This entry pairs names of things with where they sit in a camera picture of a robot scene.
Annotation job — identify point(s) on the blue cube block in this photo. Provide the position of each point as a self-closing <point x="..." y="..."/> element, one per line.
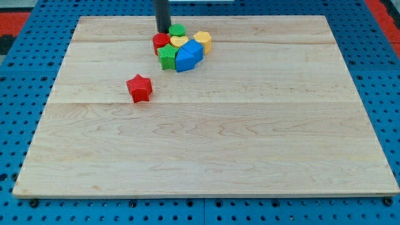
<point x="194" y="48"/>

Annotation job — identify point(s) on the blue pentagon block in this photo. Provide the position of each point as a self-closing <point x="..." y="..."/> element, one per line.
<point x="184" y="61"/>

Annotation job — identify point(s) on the yellow heart block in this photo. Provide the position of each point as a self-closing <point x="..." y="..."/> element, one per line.
<point x="178" y="41"/>

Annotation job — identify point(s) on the light wooden board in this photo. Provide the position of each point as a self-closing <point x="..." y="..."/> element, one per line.
<point x="271" y="112"/>

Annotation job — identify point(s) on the red cylinder block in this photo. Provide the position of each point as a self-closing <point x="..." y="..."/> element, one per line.
<point x="159" y="40"/>

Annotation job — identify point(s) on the red star block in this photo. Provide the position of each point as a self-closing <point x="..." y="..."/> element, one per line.
<point x="140" y="88"/>

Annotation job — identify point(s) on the green cylinder block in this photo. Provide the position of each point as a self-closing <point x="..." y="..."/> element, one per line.
<point x="178" y="30"/>

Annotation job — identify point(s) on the green star block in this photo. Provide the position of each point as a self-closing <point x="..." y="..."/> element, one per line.
<point x="167" y="56"/>

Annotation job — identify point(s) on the yellow hexagon block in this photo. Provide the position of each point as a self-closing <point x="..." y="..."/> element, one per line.
<point x="205" y="39"/>

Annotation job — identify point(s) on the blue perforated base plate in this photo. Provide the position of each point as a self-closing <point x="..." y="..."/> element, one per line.
<point x="31" y="66"/>

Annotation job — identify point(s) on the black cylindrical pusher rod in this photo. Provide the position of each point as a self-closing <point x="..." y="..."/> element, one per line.
<point x="162" y="15"/>

